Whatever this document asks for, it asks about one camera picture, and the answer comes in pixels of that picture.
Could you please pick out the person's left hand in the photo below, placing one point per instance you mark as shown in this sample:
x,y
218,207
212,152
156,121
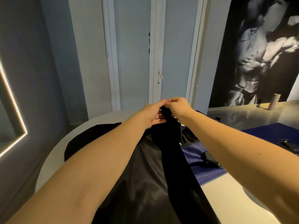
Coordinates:
x,y
149,114

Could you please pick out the person's right hand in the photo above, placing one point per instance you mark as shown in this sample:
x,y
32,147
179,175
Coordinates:
x,y
181,108

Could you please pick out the person's right fingers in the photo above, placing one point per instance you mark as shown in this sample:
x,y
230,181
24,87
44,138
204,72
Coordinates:
x,y
171,102

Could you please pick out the person's left thumb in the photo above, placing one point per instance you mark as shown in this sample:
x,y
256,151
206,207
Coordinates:
x,y
159,103

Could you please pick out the long black garment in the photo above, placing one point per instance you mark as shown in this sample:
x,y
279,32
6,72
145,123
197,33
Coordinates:
x,y
175,160

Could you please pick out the person's left forearm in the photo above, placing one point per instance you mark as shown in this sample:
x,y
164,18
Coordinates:
x,y
93,160

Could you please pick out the person's right forearm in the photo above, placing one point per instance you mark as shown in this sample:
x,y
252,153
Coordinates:
x,y
245,156

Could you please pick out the small black object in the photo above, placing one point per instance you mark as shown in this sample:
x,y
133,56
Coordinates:
x,y
217,118

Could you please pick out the white double door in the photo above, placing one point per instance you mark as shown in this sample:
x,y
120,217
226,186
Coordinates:
x,y
154,51

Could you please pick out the black satin cloth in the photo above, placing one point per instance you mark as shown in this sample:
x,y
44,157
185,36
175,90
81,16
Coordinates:
x,y
140,184

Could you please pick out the dark blue cloth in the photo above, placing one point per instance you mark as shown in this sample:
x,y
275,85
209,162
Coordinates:
x,y
264,134

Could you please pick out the white textured roll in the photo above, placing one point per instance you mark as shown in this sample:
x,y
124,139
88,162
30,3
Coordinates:
x,y
274,101

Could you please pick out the black rounded device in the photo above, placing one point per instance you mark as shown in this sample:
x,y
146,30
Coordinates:
x,y
289,145

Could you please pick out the mirror with lit edge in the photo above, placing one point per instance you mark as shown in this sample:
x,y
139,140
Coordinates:
x,y
11,114

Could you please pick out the black and white wall mural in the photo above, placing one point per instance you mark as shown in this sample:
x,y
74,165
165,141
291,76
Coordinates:
x,y
257,55

